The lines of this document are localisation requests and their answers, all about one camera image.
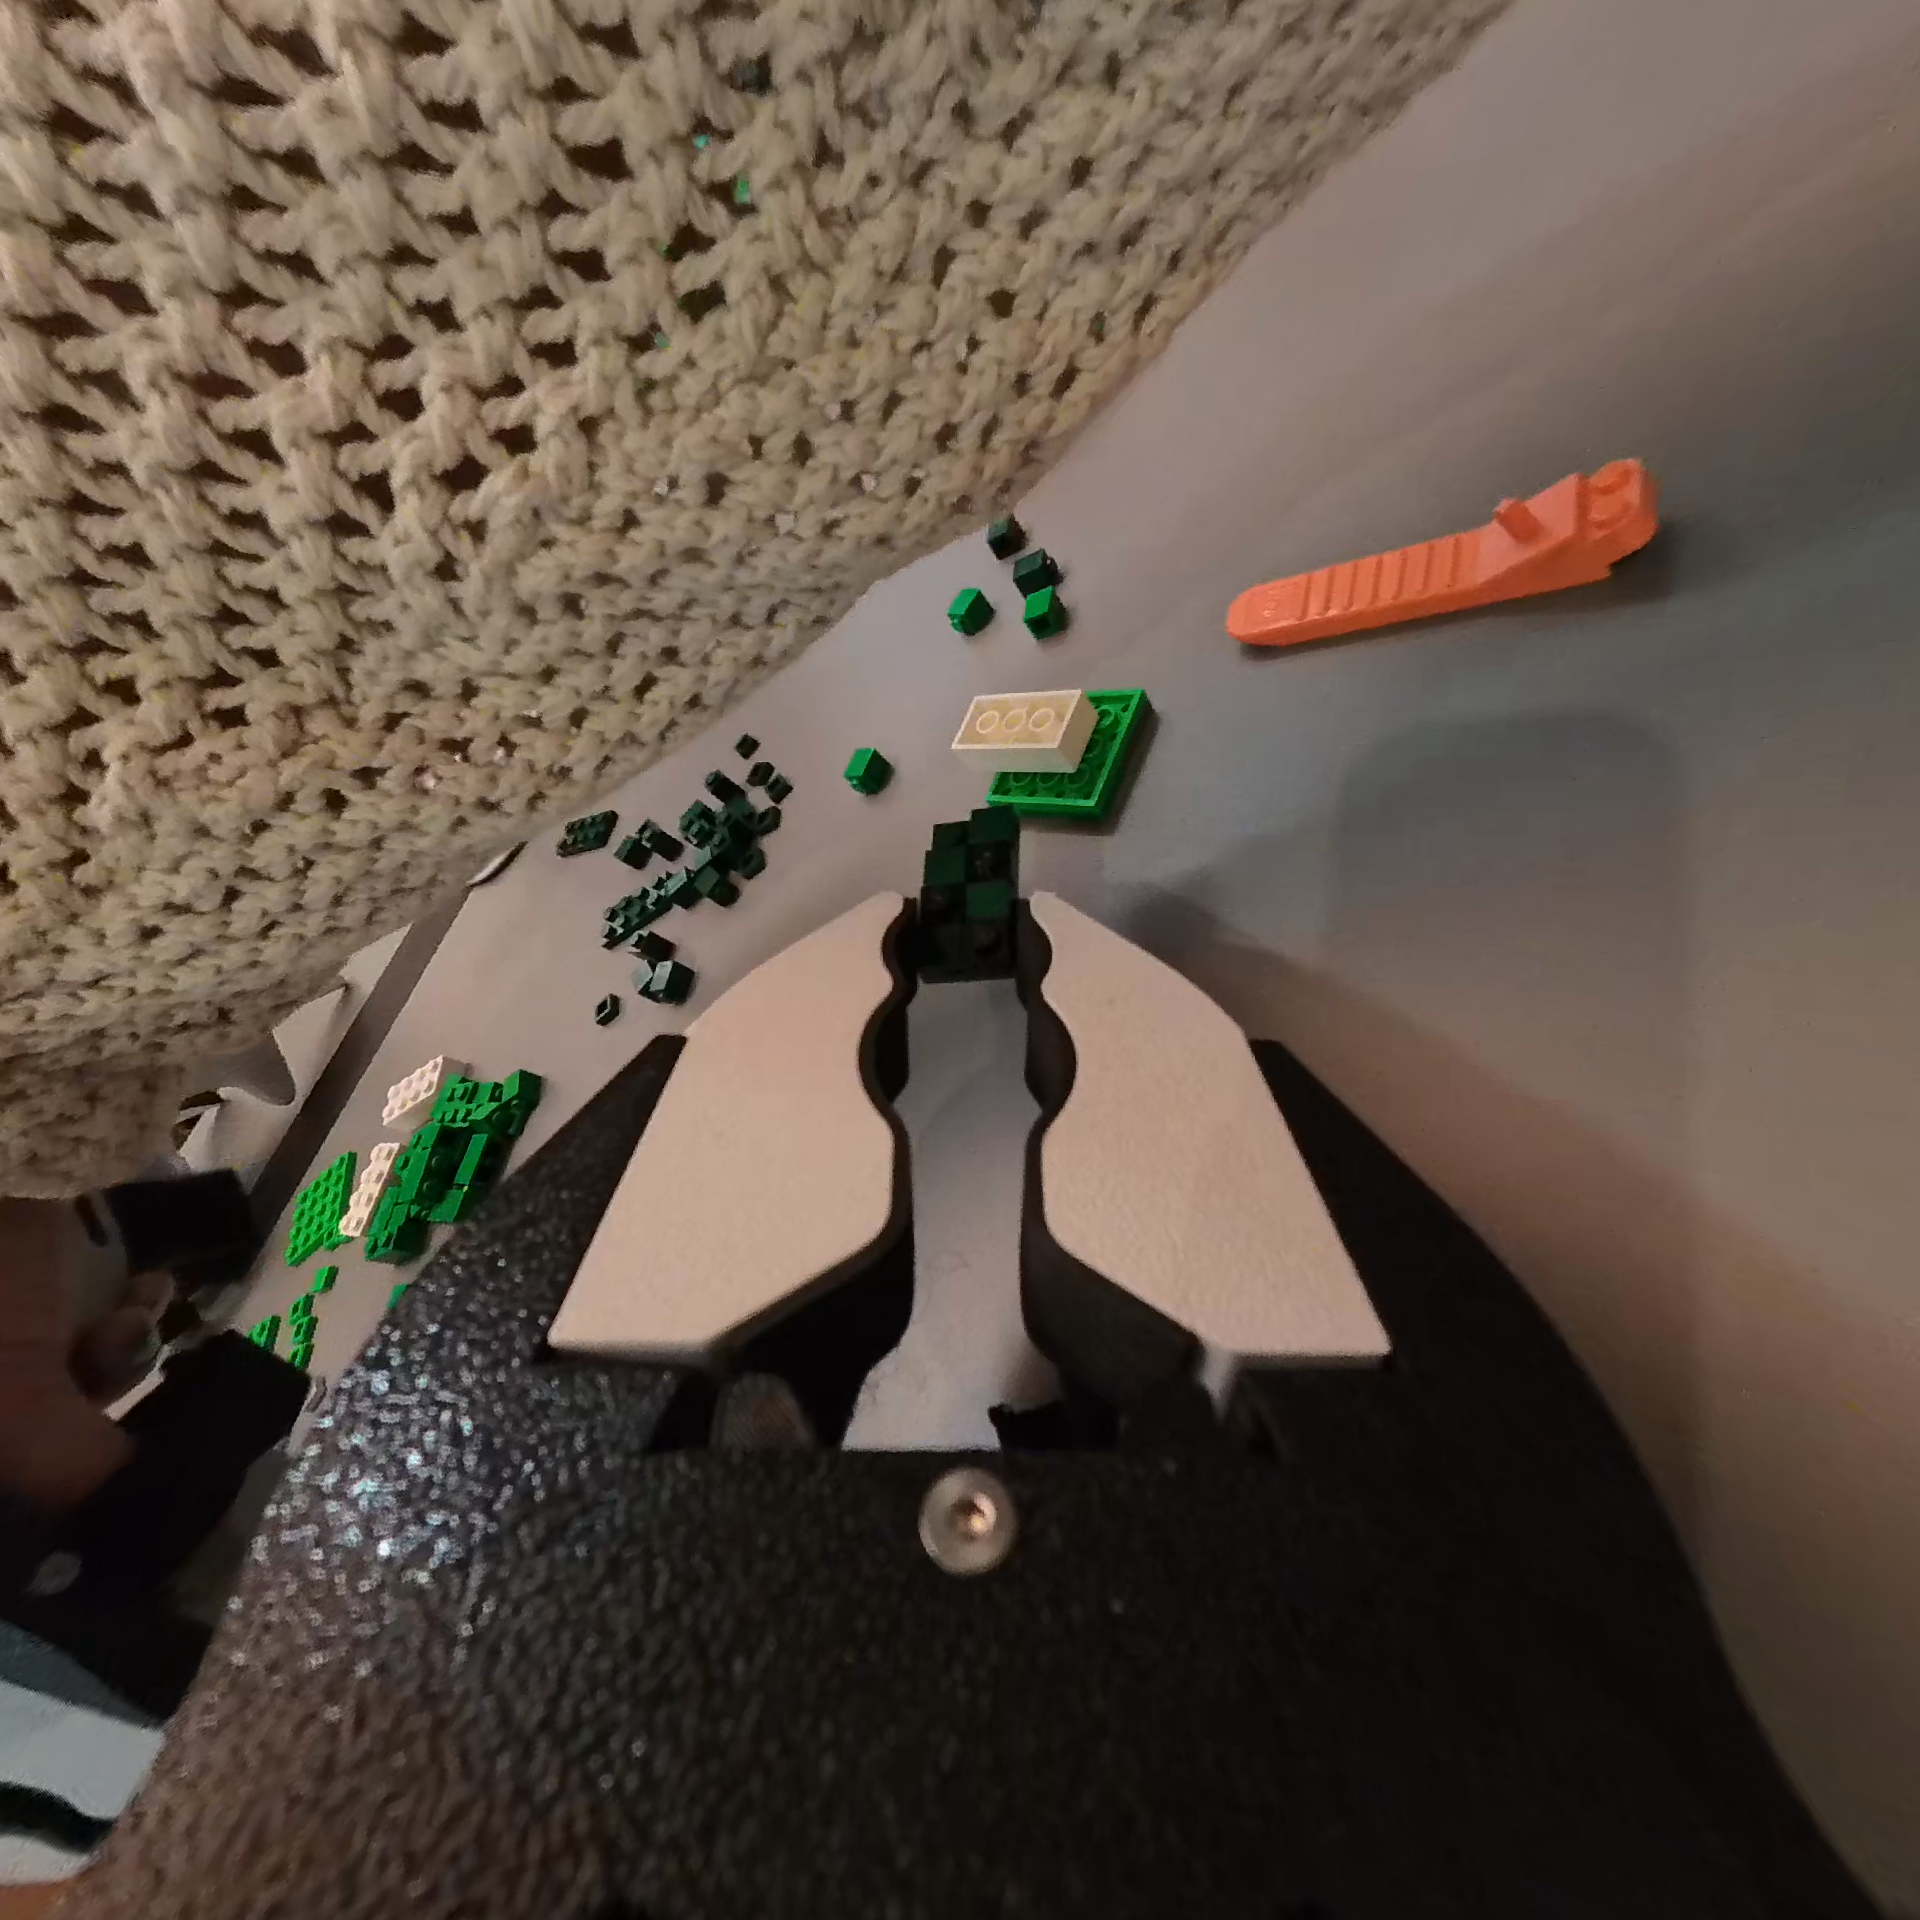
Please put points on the person's right forearm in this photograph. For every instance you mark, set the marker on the person's right forearm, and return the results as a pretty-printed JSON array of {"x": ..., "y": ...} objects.
[{"x": 541, "y": 391}]

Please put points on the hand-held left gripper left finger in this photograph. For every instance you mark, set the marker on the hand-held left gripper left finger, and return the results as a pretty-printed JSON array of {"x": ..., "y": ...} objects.
[{"x": 749, "y": 1159}]

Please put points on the small bright green lego cube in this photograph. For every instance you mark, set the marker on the small bright green lego cube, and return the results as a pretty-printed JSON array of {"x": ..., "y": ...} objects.
[
  {"x": 1044, "y": 613},
  {"x": 969, "y": 613},
  {"x": 866, "y": 768}
]

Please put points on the pile of bright green lego pieces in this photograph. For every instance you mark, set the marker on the pile of bright green lego pieces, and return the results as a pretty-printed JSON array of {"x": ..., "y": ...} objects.
[{"x": 391, "y": 1187}]

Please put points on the orange brick separator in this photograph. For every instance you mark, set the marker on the orange brick separator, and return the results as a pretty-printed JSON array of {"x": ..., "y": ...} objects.
[{"x": 1440, "y": 564}]

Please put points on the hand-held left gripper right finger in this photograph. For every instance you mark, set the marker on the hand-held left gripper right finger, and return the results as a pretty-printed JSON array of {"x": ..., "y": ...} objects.
[{"x": 1186, "y": 1173}]

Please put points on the green lego base, tan brick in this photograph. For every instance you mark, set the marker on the green lego base, tan brick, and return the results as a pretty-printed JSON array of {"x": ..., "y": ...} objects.
[{"x": 1051, "y": 742}]

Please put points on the dark green lego brick stack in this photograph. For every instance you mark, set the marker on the dark green lego brick stack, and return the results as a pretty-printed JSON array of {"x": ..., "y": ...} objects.
[{"x": 969, "y": 892}]

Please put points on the scattered dark green lego pieces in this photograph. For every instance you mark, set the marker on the scattered dark green lego pieces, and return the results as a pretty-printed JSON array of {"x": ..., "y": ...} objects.
[{"x": 691, "y": 872}]

